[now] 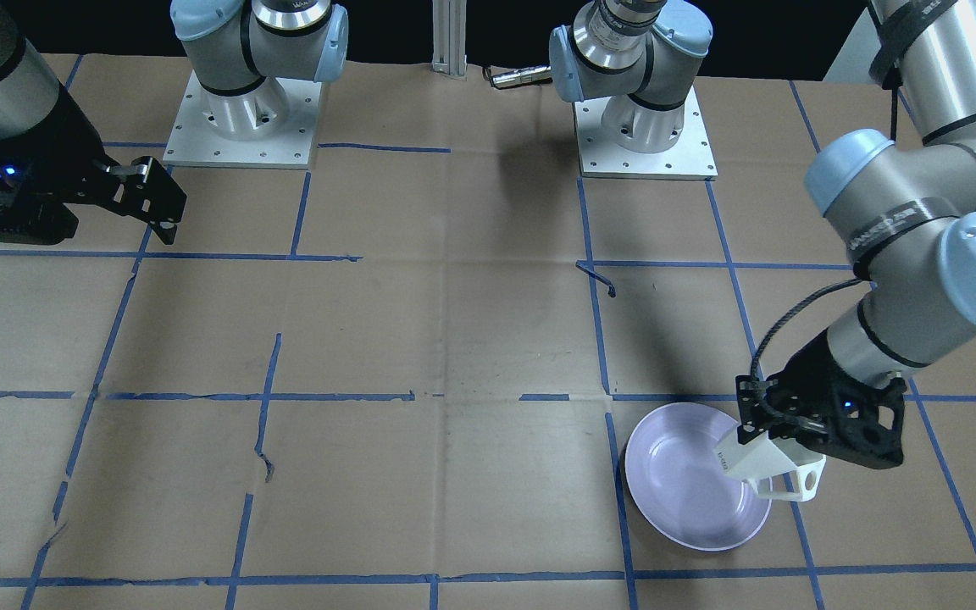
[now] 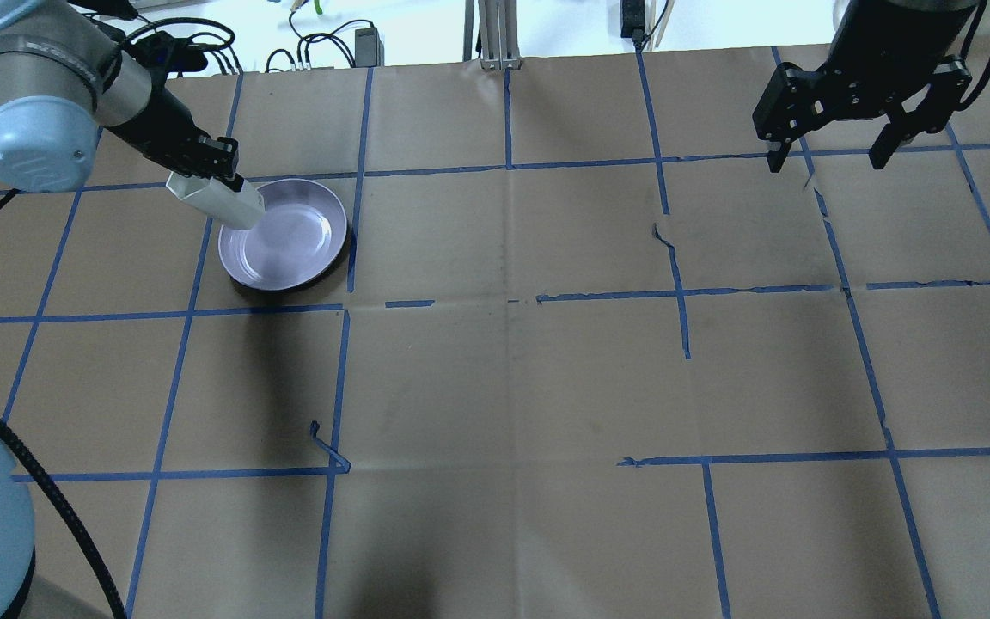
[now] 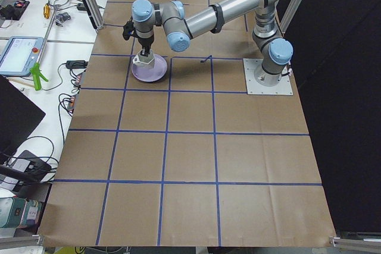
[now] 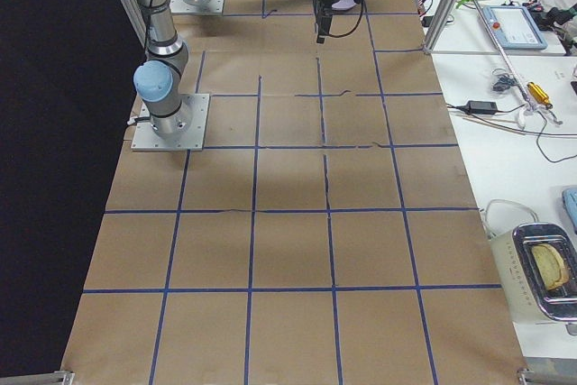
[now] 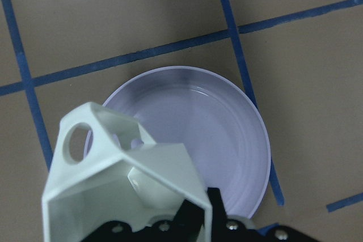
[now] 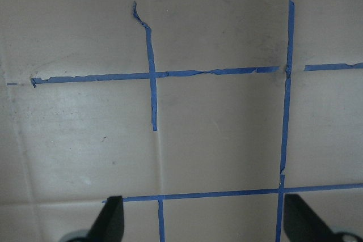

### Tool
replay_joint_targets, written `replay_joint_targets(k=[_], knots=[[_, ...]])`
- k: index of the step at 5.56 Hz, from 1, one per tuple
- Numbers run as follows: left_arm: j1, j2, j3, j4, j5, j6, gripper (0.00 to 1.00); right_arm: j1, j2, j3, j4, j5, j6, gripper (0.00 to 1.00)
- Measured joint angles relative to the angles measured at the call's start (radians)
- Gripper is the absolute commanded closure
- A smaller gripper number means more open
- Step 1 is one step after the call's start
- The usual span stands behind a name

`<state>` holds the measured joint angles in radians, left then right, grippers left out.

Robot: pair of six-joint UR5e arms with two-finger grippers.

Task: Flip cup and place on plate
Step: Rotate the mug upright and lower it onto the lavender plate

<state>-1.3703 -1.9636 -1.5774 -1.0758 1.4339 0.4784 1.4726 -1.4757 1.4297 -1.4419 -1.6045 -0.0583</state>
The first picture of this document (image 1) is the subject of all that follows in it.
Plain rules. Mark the metal cable connector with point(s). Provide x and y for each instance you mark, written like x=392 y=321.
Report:
x=514 y=79

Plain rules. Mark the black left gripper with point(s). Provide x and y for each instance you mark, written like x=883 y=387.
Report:
x=803 y=366

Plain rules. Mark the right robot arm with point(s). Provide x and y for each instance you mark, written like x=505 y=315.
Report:
x=234 y=46

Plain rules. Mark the lavender round plate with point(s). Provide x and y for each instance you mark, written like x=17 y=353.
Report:
x=677 y=482

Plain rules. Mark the aluminium frame post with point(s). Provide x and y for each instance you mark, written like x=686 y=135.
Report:
x=448 y=38

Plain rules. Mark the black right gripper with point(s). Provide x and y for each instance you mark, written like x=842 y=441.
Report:
x=67 y=141

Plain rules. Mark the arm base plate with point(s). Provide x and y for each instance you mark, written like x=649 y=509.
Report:
x=617 y=139
x=272 y=127

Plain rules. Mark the white angular cup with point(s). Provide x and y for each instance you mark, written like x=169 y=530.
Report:
x=775 y=469

